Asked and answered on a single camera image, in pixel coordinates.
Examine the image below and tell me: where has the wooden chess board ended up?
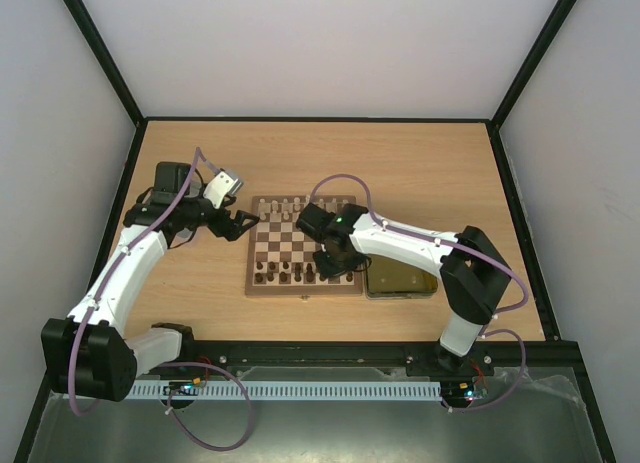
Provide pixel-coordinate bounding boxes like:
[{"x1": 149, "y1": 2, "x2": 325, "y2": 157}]
[{"x1": 245, "y1": 195, "x2": 363, "y2": 300}]

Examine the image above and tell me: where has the dark queen piece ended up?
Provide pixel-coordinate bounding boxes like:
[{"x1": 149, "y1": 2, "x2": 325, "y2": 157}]
[{"x1": 293, "y1": 263, "x2": 304, "y2": 283}]

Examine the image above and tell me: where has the dark king piece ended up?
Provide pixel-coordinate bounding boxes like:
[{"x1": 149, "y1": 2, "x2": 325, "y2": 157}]
[{"x1": 305, "y1": 263, "x2": 316, "y2": 284}]

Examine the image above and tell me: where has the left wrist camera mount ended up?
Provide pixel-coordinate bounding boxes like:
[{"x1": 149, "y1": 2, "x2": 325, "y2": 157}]
[{"x1": 203, "y1": 169, "x2": 244, "y2": 209}]

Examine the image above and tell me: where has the white slotted cable duct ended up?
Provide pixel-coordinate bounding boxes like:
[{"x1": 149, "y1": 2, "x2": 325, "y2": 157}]
[{"x1": 128, "y1": 380, "x2": 441, "y2": 402}]

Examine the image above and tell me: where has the gold tin with pieces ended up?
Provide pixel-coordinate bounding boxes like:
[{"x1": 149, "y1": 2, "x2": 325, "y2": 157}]
[{"x1": 365, "y1": 255, "x2": 439, "y2": 299}]

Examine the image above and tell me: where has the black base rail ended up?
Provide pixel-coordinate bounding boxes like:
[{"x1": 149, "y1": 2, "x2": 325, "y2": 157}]
[{"x1": 179, "y1": 339, "x2": 586, "y2": 380}]

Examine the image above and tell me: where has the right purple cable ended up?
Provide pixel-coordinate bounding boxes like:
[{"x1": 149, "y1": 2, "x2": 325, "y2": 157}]
[{"x1": 310, "y1": 173, "x2": 530, "y2": 414}]

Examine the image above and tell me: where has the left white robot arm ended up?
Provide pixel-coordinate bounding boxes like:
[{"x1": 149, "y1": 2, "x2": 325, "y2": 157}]
[{"x1": 41, "y1": 162, "x2": 259, "y2": 402}]

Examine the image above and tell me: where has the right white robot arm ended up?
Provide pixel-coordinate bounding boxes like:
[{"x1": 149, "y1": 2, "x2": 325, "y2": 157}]
[{"x1": 296, "y1": 203, "x2": 513, "y2": 375}]

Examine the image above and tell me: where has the black enclosure frame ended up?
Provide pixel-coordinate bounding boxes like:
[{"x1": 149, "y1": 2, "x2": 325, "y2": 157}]
[{"x1": 9, "y1": 0, "x2": 619, "y2": 463}]

